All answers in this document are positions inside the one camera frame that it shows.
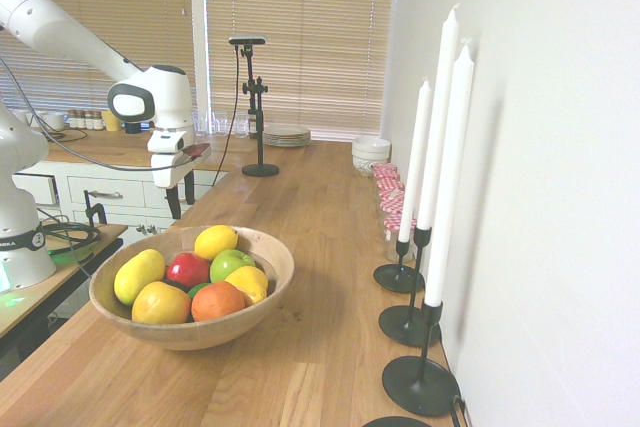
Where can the glass jar red checkered lid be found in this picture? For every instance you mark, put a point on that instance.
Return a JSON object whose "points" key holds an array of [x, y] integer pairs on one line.
{"points": [[390, 197], [388, 184], [385, 169], [391, 234], [392, 208]]}

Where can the grey stereo camera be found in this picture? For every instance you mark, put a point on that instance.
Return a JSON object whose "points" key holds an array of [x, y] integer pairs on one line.
{"points": [[247, 40]]}

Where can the yellow mug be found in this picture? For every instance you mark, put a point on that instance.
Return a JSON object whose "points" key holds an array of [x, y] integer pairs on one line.
{"points": [[110, 123]]}

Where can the yellow pear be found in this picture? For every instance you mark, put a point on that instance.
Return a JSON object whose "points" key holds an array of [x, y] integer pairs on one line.
{"points": [[250, 284]]}

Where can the green lime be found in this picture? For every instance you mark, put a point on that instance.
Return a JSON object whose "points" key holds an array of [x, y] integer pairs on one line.
{"points": [[196, 290]]}

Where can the round wooden fruit bowl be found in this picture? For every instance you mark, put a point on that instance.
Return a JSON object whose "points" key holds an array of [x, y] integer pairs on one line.
{"points": [[200, 334]]}

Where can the yellow mango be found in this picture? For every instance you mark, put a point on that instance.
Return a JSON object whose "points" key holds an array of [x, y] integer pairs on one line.
{"points": [[160, 303], [137, 274]]}

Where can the clear drinking glass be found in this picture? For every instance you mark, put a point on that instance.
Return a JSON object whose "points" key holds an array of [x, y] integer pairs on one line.
{"points": [[201, 124], [219, 123], [241, 125]]}

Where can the patterned white bowl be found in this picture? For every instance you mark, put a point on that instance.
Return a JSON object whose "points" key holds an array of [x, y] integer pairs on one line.
{"points": [[364, 164]]}

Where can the black camera stand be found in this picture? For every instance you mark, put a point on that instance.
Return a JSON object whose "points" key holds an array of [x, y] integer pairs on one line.
{"points": [[260, 169]]}

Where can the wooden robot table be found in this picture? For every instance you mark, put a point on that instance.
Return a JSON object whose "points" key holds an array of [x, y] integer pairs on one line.
{"points": [[50, 292]]}

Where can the small spice jar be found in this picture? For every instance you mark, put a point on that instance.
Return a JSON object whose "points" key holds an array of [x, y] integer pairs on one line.
{"points": [[72, 119], [98, 121], [89, 120], [81, 120]]}

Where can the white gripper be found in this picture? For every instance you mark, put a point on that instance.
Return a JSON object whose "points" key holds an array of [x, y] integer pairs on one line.
{"points": [[170, 167]]}

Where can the white cup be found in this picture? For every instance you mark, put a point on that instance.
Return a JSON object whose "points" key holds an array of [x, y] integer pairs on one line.
{"points": [[21, 116], [54, 120]]}

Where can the black clamp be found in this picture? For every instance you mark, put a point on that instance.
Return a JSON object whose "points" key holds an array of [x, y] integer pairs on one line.
{"points": [[92, 209]]}

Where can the orange fruit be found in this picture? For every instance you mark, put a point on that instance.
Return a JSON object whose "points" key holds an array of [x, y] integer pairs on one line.
{"points": [[217, 302]]}

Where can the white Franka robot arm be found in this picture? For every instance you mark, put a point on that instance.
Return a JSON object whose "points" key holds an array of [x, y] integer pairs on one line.
{"points": [[50, 27]]}

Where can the white drawer cabinet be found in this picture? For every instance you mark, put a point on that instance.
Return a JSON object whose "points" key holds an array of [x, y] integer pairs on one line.
{"points": [[120, 194]]}

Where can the stack of white plates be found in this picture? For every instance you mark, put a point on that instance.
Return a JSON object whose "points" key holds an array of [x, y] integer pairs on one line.
{"points": [[286, 136]]}

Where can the black candle holder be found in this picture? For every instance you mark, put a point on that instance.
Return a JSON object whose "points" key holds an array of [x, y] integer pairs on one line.
{"points": [[420, 387], [397, 422], [397, 279], [405, 327]]}

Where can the plain white bowl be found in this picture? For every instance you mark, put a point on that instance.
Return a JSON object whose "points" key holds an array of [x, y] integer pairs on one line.
{"points": [[371, 146]]}

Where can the tallest white candle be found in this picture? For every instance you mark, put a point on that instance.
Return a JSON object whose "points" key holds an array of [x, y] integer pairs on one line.
{"points": [[440, 122]]}

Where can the green apple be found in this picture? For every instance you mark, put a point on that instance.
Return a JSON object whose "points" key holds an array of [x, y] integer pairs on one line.
{"points": [[230, 264]]}

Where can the yellow lemon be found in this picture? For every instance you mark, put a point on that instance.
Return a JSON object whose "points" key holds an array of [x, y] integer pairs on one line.
{"points": [[215, 242]]}

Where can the yellow mango front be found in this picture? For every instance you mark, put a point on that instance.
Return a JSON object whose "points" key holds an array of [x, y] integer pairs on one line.
{"points": [[160, 303]]}

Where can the red apple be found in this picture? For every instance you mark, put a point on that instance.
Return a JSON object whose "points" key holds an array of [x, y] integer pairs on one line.
{"points": [[187, 269]]}

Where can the medium white candle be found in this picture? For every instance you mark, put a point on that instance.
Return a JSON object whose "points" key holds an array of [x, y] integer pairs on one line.
{"points": [[450, 187]]}

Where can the wide wooden window blind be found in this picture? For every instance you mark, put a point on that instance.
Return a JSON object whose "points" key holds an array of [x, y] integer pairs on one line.
{"points": [[300, 22]]}

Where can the black mug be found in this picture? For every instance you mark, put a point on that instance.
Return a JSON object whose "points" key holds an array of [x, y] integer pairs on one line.
{"points": [[132, 128]]}

